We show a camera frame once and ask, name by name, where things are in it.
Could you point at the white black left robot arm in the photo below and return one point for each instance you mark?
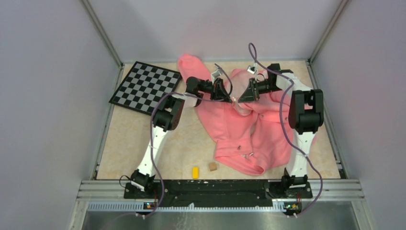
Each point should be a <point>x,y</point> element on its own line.
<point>166,117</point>

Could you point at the pink zip-up jacket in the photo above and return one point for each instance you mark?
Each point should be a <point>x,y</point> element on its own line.
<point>248,136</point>

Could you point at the small wooden cube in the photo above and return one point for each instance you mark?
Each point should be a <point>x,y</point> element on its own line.
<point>212,166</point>

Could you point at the black white checkerboard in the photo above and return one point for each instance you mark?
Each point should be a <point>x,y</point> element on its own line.
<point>143,87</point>

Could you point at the aluminium frame rail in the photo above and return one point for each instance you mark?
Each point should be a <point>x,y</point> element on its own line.
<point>330,204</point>

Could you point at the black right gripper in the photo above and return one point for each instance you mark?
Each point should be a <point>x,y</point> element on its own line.
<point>250,95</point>

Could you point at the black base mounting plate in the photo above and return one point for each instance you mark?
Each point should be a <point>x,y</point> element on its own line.
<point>218,193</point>

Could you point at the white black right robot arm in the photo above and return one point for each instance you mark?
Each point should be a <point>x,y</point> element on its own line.
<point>305,116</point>

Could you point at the yellow toy block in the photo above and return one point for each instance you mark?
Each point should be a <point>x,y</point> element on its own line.
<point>195,172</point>

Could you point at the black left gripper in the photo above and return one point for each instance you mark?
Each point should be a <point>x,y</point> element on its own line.
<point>218,92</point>

